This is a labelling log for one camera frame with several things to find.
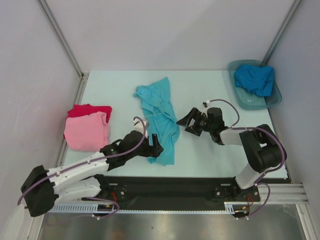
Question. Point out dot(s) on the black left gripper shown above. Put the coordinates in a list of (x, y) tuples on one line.
[(153, 151)]

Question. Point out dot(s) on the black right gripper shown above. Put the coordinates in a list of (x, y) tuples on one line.
[(197, 122)]

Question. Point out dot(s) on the light blue t-shirt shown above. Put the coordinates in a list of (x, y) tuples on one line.
[(157, 108)]

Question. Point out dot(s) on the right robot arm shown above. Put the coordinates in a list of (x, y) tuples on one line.
[(262, 148)]

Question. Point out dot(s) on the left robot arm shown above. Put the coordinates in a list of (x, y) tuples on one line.
[(45, 188)]

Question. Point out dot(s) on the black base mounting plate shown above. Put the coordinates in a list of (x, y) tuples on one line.
[(173, 193)]

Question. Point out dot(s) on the translucent blue plastic bin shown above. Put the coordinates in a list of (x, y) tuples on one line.
[(247, 100)]

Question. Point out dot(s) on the pink folded t-shirt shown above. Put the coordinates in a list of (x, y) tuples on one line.
[(87, 133)]

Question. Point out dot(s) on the dark blue crumpled t-shirt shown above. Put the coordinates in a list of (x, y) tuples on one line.
[(257, 80)]

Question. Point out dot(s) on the red folded t-shirt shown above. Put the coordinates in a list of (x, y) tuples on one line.
[(80, 110)]

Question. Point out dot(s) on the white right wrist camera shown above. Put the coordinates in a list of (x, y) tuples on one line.
[(206, 106)]

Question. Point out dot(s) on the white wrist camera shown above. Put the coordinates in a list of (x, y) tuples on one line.
[(206, 106), (138, 126)]

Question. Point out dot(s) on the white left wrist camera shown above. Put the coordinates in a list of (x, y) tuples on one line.
[(138, 126)]

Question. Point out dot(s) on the aluminium frame rail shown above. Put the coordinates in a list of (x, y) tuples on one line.
[(283, 194)]

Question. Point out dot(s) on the light blue cable duct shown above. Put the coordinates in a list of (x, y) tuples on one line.
[(84, 208)]

